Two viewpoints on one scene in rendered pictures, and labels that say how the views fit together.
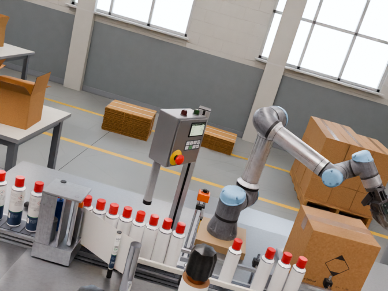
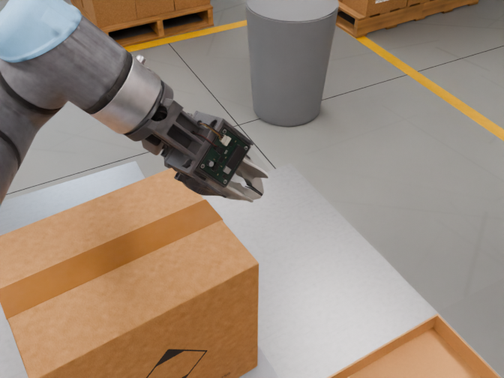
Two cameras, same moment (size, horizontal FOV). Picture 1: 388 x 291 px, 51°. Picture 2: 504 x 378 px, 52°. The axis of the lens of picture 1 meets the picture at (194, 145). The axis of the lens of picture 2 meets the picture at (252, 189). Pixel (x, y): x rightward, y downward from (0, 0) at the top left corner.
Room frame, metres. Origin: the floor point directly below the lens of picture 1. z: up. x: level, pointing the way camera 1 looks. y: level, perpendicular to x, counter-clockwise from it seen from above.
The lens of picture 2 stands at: (1.21, -0.64, 1.65)
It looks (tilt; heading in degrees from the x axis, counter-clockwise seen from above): 42 degrees down; 330
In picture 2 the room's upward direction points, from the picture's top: straight up
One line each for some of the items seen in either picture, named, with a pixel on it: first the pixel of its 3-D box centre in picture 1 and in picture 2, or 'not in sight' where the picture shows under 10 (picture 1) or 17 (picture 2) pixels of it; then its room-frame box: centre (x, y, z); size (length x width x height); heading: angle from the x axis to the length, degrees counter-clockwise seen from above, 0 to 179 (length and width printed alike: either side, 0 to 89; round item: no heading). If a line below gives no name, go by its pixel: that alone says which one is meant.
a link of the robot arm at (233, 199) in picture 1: (231, 201); not in sight; (1.81, -0.25, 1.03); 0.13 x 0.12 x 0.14; 151
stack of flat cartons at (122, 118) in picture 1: (129, 119); not in sight; (5.52, 0.96, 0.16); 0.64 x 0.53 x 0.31; 92
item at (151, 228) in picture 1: (148, 238); not in sight; (1.37, 0.07, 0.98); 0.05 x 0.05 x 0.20
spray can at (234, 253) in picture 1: (230, 262); not in sight; (1.37, -0.26, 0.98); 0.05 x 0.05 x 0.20
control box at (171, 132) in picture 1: (178, 137); not in sight; (1.46, 0.06, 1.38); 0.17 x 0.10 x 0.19; 145
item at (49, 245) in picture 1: (62, 221); not in sight; (1.28, 0.38, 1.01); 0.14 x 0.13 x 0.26; 90
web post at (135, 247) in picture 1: (130, 267); not in sight; (1.18, 0.09, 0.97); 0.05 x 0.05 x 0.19
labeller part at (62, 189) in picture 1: (67, 190); not in sight; (1.28, 0.38, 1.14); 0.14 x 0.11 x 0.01; 90
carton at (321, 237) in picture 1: (328, 250); (133, 310); (1.69, -0.72, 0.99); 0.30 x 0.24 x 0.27; 93
